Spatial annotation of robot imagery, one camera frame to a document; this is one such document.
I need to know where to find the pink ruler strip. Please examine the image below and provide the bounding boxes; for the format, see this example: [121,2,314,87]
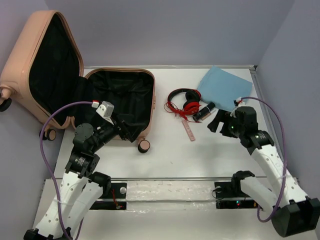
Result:
[181,119,196,142]

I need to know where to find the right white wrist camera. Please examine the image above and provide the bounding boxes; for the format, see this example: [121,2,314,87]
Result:
[230,97,243,118]

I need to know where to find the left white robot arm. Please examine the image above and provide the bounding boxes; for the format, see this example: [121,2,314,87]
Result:
[23,119,144,240]

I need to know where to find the pink hard-shell suitcase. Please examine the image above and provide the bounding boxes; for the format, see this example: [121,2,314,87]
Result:
[0,10,156,153]

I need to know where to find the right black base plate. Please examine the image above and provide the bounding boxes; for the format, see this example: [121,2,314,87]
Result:
[211,181,258,210]

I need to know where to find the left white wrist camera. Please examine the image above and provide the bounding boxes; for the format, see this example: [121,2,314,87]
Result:
[96,101,114,119]

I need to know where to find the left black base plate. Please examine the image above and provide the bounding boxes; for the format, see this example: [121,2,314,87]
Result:
[90,181,127,211]

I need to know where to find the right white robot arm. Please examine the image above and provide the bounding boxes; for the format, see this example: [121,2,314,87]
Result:
[207,106,320,238]

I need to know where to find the black cylindrical bottle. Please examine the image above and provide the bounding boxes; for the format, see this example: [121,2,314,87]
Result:
[192,102,216,122]

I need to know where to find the red and black headphones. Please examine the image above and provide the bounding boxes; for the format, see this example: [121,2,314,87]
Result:
[164,88,201,122]

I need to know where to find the light blue cloth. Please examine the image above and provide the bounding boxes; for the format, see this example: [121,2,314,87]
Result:
[197,66,253,112]

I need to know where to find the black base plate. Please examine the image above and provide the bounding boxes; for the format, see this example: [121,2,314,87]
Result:
[211,181,258,210]
[90,181,127,211]

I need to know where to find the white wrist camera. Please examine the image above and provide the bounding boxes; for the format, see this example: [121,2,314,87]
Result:
[230,97,243,118]
[96,101,114,119]

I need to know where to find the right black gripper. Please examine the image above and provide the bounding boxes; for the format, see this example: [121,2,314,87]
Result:
[206,108,244,138]

